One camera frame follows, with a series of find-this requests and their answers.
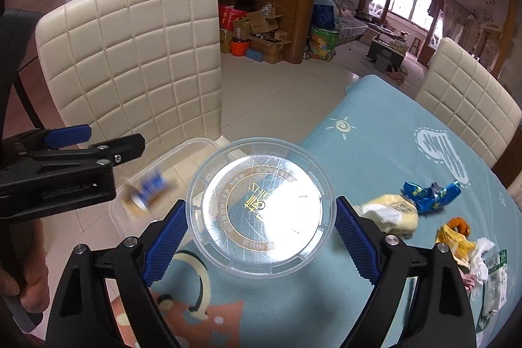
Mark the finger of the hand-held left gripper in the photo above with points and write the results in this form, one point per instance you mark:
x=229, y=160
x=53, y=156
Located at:
x=67, y=136
x=122, y=150

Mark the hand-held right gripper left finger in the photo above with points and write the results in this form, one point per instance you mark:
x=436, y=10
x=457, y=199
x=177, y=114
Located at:
x=167, y=246

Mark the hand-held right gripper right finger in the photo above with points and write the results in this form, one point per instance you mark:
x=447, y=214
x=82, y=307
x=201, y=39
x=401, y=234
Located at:
x=354, y=242

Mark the small blue white wrapper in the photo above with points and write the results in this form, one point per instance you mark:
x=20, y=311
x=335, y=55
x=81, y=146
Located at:
x=149, y=189

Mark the cream wrapper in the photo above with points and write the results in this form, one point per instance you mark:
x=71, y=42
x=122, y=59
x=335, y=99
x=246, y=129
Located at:
x=391, y=209

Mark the clear rectangular plastic container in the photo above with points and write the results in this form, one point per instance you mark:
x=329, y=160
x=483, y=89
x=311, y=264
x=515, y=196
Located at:
x=179, y=156

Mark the clear round plastic lid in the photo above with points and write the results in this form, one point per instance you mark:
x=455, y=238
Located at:
x=261, y=209

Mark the white tissue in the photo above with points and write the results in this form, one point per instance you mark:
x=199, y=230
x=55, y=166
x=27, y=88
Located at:
x=481, y=258

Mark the person's left hand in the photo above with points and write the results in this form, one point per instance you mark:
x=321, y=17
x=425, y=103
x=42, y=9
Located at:
x=30, y=282

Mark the blue crumpled snack wrapper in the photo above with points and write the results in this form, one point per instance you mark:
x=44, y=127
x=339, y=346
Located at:
x=428, y=195

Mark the yellow snack packet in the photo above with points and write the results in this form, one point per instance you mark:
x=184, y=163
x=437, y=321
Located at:
x=456, y=248

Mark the blue printed tablecloth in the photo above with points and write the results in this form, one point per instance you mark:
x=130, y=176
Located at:
x=387, y=144

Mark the pink crumpled wrapper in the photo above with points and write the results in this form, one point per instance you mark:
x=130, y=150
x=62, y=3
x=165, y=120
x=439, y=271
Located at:
x=469, y=282

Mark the green white wrapper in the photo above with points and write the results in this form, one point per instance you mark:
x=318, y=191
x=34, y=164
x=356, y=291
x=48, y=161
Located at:
x=495, y=282

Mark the orange pot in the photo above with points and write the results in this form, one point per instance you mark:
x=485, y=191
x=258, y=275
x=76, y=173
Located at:
x=239, y=48

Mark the red gift boxes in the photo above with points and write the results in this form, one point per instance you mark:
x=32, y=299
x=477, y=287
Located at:
x=228, y=15

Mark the pile of cardboard boxes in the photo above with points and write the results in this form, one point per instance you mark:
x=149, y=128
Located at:
x=261, y=32

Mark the dark coffee table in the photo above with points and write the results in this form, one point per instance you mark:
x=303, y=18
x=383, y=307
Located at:
x=385, y=46

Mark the colourful woven bag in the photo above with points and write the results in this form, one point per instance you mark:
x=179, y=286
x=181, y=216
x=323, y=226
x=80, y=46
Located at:
x=322, y=44

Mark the grey sofa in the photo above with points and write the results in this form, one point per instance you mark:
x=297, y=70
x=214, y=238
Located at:
x=354, y=22

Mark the wooden partition cabinet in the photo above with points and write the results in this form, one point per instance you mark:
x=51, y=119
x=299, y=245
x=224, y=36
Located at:
x=299, y=13

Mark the blue bag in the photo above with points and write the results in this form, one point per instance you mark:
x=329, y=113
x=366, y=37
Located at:
x=326, y=17

